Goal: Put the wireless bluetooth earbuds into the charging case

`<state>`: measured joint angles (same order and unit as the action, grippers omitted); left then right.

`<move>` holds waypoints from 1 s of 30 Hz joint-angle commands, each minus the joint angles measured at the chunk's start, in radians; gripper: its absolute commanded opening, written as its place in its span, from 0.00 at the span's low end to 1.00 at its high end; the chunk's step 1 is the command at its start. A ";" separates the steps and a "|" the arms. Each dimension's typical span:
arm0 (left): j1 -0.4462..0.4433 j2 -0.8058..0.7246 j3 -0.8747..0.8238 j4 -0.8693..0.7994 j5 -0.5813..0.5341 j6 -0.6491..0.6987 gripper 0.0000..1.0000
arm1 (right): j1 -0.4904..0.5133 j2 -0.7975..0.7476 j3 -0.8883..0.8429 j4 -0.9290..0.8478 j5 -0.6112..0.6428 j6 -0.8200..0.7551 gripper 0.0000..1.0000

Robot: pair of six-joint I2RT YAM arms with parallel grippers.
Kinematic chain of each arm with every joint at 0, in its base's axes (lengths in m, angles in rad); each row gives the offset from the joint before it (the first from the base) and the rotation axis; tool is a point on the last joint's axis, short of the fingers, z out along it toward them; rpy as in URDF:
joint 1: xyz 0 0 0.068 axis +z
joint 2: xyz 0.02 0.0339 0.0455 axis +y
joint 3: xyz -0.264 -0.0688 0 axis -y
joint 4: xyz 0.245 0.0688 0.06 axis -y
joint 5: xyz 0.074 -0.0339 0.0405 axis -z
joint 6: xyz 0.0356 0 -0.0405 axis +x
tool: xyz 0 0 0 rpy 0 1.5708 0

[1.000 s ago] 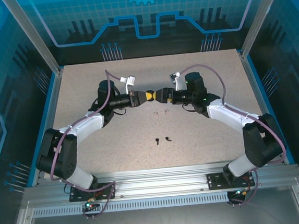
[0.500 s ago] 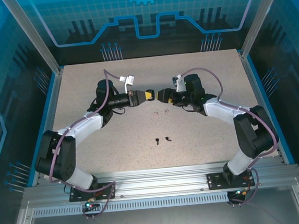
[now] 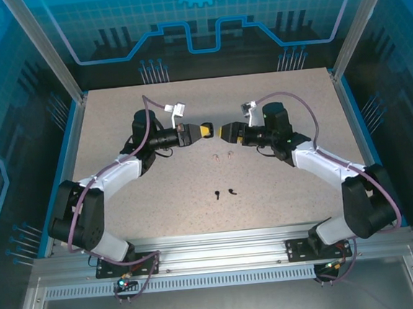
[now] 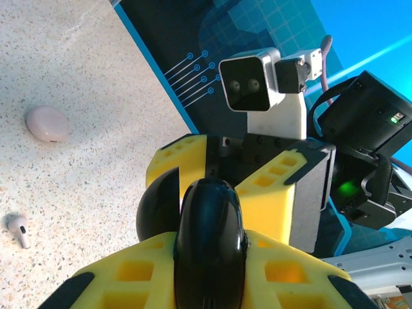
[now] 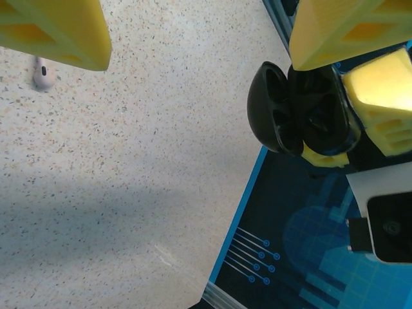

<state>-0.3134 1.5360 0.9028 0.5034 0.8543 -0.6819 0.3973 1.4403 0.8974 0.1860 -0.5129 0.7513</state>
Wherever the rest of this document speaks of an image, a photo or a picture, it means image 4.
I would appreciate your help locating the aluminium base frame rail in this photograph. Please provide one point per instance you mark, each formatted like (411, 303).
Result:
(380, 267)

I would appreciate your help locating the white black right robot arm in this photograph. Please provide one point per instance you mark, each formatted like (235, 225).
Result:
(404, 196)

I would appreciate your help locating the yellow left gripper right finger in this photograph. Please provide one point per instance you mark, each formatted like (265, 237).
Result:
(289, 280)

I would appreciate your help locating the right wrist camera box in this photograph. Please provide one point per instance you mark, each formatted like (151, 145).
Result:
(248, 83)

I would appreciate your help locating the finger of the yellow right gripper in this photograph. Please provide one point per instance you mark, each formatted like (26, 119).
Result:
(273, 199)
(193, 157)

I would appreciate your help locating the black oval stone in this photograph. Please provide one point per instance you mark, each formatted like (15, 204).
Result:
(209, 231)

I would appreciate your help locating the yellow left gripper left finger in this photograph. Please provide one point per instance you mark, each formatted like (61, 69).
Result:
(128, 273)

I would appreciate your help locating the pink earbuds charging case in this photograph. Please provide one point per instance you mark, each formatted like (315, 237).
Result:
(48, 124)

